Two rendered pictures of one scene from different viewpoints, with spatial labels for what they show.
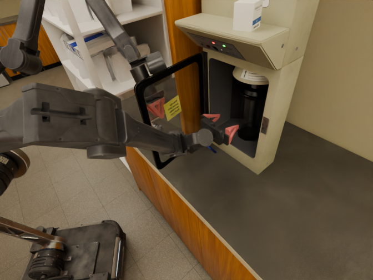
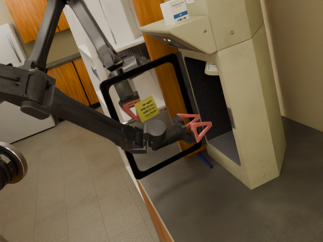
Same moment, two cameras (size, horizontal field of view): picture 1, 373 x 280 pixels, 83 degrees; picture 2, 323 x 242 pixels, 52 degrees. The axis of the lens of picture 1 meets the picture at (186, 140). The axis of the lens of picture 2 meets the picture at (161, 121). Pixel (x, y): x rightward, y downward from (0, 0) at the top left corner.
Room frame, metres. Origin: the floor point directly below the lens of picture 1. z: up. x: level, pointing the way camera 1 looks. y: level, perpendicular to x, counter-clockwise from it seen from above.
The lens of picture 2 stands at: (-0.37, -0.43, 1.61)
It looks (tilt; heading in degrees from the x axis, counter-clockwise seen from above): 21 degrees down; 22
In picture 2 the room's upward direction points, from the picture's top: 18 degrees counter-clockwise
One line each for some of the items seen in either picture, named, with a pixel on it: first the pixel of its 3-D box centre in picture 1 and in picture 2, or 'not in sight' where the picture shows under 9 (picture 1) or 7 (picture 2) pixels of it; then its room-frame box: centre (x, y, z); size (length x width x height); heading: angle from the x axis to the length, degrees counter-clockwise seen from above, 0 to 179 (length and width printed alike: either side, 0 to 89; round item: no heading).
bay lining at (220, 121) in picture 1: (252, 98); (241, 95); (0.73, -0.29, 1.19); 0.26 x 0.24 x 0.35; 34
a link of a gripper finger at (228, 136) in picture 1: (226, 130); (197, 127); (0.58, -0.15, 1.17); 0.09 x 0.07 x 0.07; 124
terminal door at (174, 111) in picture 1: (177, 115); (155, 117); (0.68, 0.02, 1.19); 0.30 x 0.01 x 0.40; 131
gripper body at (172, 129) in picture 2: (206, 135); (174, 133); (0.57, -0.07, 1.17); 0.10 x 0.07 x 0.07; 34
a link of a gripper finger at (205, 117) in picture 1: (213, 121); (189, 122); (0.64, -0.11, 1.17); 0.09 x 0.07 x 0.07; 124
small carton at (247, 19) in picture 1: (247, 14); (174, 11); (0.57, -0.19, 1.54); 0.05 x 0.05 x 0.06; 48
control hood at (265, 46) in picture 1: (224, 43); (173, 38); (0.63, -0.14, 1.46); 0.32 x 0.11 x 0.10; 34
